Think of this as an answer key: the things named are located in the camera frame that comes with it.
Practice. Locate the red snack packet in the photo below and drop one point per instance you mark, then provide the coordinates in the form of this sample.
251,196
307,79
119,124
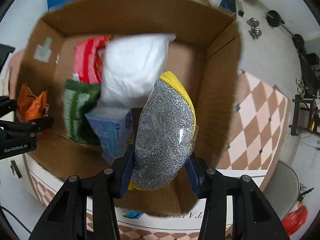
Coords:
88,59

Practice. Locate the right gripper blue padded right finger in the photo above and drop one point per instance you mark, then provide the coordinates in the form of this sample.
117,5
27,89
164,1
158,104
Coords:
195,175

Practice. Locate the silver yellow scrub sponge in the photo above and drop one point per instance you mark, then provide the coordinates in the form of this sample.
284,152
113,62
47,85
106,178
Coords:
165,136

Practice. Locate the chrome dumbbell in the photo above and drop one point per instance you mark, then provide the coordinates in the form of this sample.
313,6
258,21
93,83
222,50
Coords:
255,33
253,22

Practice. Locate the green snack packet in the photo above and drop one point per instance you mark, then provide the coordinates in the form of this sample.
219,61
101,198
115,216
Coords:
79,99

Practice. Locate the long blue wrapper packet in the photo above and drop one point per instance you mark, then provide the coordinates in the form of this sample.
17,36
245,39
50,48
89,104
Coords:
133,214

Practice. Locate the grey round chair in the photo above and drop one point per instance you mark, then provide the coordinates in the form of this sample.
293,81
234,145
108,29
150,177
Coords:
283,189

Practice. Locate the barbell on floor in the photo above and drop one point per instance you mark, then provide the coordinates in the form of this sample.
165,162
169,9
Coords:
274,20

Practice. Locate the orange snack packet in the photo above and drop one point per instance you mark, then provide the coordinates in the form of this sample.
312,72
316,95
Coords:
30,106

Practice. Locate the light blue tissue pack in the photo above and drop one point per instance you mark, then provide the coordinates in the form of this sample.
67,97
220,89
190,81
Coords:
114,128

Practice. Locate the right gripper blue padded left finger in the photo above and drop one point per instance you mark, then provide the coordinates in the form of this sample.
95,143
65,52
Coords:
127,167

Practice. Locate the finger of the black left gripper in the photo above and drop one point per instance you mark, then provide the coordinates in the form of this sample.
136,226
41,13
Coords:
9,105

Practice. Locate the red bag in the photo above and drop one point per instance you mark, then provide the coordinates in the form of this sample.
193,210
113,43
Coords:
295,219

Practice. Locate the dark wooden chair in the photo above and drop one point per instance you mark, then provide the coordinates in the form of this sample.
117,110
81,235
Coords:
305,116

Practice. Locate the white soft bag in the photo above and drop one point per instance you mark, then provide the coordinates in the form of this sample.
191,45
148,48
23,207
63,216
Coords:
131,66

